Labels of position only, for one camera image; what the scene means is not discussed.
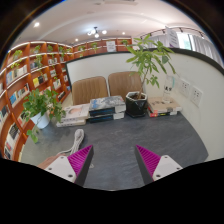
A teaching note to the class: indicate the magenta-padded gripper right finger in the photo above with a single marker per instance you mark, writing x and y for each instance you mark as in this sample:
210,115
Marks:
153,161

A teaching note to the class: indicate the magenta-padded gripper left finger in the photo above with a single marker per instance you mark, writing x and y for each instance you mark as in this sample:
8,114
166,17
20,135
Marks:
76,160

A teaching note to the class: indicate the thin white book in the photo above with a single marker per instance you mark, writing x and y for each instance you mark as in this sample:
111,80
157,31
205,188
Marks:
70,123

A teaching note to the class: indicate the red book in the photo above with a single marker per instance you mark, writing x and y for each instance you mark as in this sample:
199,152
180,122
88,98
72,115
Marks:
160,115

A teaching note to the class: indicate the white book with face print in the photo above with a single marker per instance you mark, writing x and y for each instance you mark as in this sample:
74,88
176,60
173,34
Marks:
76,111

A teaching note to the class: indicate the thin dark blue book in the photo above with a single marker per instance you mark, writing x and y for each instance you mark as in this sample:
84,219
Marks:
106,118

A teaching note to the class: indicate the leafy plant in white pot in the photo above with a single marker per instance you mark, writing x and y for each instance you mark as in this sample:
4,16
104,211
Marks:
40,120

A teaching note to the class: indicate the tall plant in black pot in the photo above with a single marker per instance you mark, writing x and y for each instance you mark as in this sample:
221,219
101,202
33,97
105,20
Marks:
136,106

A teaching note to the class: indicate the beige printed book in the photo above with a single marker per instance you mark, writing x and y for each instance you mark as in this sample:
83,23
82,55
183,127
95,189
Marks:
163,104

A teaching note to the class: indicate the thick dark blue book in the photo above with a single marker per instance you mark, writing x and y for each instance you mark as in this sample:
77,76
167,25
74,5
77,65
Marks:
106,102

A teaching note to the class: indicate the tan padded chair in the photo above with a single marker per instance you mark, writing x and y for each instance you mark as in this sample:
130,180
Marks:
121,85
89,90

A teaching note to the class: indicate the clear acrylic sign holder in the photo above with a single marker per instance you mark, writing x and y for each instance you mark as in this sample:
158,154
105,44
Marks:
169,88

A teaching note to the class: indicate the orange wooden bookshelf unit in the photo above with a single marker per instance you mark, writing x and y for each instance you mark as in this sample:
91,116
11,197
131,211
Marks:
30,80

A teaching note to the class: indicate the white framed notice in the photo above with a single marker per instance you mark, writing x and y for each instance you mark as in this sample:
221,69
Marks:
111,46

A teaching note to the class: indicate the white window curtain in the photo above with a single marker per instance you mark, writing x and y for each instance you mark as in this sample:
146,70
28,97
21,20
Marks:
200,46

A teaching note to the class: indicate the white standing sign board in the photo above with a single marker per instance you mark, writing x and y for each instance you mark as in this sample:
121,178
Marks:
172,37

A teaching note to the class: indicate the ceiling lamp with round bulbs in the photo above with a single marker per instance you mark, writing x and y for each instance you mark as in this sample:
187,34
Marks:
96,33

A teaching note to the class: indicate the recessed ceiling lights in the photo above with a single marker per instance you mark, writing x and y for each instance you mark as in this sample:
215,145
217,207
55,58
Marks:
36,24

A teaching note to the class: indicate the white wall socket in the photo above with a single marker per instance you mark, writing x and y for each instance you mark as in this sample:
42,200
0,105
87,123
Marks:
196,96
184,88

